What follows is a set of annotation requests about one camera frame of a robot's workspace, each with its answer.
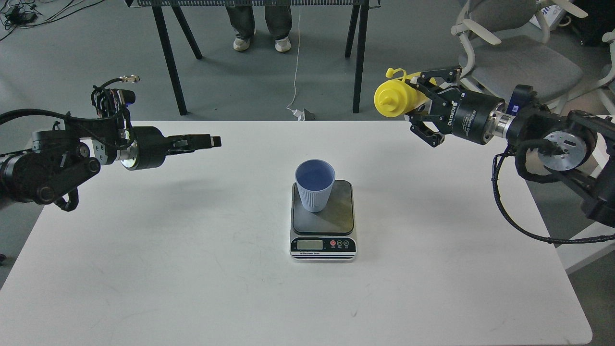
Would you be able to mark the yellow squeeze bottle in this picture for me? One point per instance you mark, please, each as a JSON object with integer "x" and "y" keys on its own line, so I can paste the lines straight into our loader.
{"x": 397, "y": 95}

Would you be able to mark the blue plastic cup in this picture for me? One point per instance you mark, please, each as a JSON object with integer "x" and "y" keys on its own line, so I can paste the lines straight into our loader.
{"x": 314, "y": 180}

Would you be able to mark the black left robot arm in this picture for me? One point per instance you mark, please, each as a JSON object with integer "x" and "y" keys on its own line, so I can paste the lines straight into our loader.
{"x": 75, "y": 149}

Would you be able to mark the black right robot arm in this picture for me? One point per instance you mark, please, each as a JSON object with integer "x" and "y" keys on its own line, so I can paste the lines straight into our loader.
{"x": 576, "y": 149}

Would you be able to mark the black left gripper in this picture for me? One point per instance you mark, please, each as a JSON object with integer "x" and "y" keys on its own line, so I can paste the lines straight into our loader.
{"x": 149, "y": 147}

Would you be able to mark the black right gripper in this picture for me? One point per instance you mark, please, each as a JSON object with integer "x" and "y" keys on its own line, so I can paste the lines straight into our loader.
{"x": 463, "y": 113}

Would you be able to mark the white side table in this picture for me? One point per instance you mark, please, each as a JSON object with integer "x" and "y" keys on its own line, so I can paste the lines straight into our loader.
{"x": 597, "y": 191}

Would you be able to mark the white power adapter on floor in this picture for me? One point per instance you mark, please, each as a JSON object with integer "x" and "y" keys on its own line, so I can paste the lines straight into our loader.
{"x": 303, "y": 115}

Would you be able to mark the digital kitchen scale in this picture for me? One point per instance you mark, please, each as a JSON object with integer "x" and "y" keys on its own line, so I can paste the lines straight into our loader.
{"x": 327, "y": 235}

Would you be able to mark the grey office chair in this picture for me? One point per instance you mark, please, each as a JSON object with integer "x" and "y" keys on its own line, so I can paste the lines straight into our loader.
{"x": 505, "y": 44}

